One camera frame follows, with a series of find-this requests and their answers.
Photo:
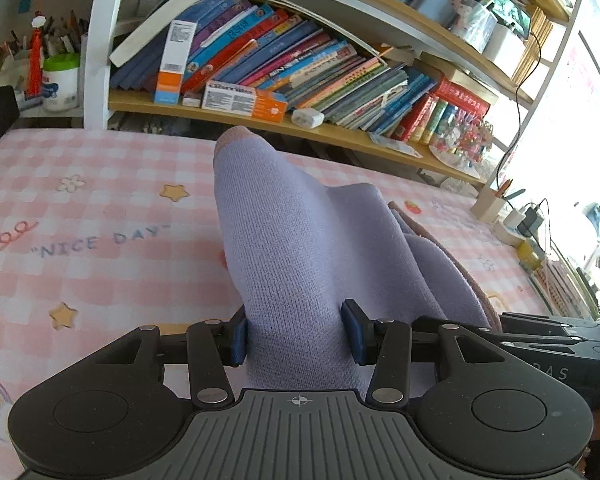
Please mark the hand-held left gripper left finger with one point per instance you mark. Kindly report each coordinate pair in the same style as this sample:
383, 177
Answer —
239, 340

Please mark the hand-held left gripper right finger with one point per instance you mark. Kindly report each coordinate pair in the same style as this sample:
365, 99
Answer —
355, 332

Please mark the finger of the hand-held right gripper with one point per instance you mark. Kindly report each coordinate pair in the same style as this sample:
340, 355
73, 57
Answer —
535, 340
540, 321

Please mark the stack of notebooks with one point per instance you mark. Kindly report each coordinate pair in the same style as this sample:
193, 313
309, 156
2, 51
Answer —
565, 285

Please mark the yellow jar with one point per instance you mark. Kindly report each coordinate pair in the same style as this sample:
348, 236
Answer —
530, 257

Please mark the white power strip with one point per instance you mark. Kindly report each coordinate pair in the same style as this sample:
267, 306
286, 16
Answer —
505, 235

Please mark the black charger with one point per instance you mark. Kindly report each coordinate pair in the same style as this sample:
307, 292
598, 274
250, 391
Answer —
530, 217

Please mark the white charger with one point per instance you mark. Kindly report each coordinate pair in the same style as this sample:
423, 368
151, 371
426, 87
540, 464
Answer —
512, 219

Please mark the wooden pen holder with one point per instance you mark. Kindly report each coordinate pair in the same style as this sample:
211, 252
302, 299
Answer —
490, 205

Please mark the pink checked table mat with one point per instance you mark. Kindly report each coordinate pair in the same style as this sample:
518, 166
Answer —
105, 185

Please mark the small white adapter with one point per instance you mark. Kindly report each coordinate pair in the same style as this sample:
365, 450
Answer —
307, 117

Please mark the red dictionary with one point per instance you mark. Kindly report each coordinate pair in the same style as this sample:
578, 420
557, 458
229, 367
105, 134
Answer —
460, 97

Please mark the flat white and orange box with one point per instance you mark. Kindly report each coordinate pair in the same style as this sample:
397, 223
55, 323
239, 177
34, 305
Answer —
242, 100

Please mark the row of colourful books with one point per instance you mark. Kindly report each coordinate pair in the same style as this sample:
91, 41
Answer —
305, 60

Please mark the white storage box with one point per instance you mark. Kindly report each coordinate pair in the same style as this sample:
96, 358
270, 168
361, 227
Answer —
502, 42

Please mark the tall white and orange box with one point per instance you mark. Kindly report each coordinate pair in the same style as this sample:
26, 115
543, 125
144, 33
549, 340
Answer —
175, 60

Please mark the patterned pen cup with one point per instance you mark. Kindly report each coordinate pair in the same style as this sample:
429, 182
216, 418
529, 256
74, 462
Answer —
472, 15

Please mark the white jar with green lid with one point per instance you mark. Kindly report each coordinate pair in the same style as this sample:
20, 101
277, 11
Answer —
60, 82

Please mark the white and wood bookshelf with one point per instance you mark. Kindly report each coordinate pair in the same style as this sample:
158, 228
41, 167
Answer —
97, 60

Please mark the thick white book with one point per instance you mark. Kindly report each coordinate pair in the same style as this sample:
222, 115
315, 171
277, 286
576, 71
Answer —
155, 25

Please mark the grey-blue pen holder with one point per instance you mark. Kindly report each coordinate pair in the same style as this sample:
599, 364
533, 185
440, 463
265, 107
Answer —
432, 2

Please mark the red tassel ornament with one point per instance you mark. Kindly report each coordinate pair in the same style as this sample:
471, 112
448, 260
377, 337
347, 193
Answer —
34, 60

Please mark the bunch of pens and pencils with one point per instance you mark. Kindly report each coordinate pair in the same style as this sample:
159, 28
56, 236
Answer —
55, 35

